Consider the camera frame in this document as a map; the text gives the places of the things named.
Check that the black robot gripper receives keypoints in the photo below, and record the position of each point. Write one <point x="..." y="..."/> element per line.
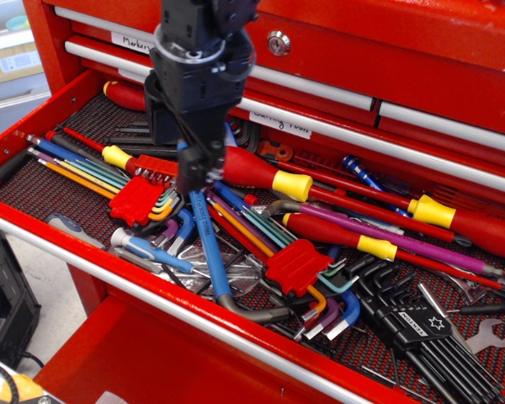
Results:
<point x="188" y="95"/>

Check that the red bit holder with bits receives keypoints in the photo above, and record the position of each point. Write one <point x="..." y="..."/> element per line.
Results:
<point x="155" y="170"/>

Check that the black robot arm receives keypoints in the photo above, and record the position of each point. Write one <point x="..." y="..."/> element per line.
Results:
<point x="197" y="23"/>

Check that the large red yellow screwdriver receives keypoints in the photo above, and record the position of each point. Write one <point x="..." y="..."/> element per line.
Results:
<point x="244" y="169"/>

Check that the left red hex key set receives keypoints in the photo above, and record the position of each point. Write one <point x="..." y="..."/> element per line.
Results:
<point x="134" y="202"/>

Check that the red hex key set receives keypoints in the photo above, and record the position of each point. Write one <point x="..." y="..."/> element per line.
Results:
<point x="293" y="265"/>
<point x="134" y="202"/>

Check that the red yellow wiha screwdriver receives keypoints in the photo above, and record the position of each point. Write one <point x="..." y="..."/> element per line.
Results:
<point x="112" y="155"/>

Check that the white cutting tools label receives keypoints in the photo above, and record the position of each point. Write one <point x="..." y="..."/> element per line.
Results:
<point x="277" y="124"/>

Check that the red yellow screwdriver back left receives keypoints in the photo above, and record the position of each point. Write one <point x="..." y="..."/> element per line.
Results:
<point x="126" y="95"/>

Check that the blue white precision screwdriver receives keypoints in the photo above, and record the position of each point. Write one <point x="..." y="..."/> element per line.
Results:
<point x="144" y="249"/>

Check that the red yellow screwdriver front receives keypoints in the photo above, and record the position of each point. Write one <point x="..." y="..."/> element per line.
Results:
<point x="316" y="229"/>

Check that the white Markers label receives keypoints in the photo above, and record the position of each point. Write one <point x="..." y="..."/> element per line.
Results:
<point x="131" y="42"/>

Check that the chest key lock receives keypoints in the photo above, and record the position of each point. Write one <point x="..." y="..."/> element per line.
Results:
<point x="279" y="43"/>

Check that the right red hex key set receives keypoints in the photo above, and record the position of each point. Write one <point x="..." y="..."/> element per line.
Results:
<point x="293" y="265"/>

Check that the blue metallic pen tool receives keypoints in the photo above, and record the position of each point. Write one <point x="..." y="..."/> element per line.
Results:
<point x="364" y="176"/>

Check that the large blue hex key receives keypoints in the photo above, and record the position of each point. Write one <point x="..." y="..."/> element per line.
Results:
<point x="221" y="287"/>

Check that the purple long hex key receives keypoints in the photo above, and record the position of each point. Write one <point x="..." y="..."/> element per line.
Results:
<point x="423" y="249"/>

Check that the black electronics box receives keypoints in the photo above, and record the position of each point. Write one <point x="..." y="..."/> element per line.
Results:
<point x="19" y="310"/>

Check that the black Tekton torx key set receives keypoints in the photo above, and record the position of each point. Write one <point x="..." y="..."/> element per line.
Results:
<point x="419" y="334"/>

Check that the black red mesh drawer liner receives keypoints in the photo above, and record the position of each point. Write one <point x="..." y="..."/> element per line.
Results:
<point x="147" y="340"/>

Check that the yellow object bottom left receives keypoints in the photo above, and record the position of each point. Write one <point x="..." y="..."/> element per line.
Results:
<point x="26" y="388"/>

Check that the red yellow screwdriver right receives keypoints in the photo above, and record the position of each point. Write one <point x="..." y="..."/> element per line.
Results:
<point x="485" y="229"/>

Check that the small silver wrench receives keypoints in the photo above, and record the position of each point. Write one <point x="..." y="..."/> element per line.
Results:
<point x="486" y="338"/>

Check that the grey blue handle tool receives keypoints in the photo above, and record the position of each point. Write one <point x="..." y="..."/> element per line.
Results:
<point x="70" y="227"/>

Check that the black red handle tool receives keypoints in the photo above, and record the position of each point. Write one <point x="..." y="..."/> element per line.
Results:
<point x="12" y="165"/>

